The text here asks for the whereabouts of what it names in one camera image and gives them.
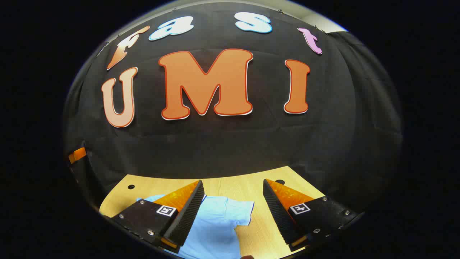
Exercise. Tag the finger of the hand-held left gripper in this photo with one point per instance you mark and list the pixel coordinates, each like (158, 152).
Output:
(77, 155)

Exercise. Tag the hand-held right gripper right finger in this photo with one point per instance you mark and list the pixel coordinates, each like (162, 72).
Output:
(276, 210)

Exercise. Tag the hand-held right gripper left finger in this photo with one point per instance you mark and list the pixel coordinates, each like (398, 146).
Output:
(188, 208)

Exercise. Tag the light blue T-shirt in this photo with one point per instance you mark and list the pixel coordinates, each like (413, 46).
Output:
(219, 225)

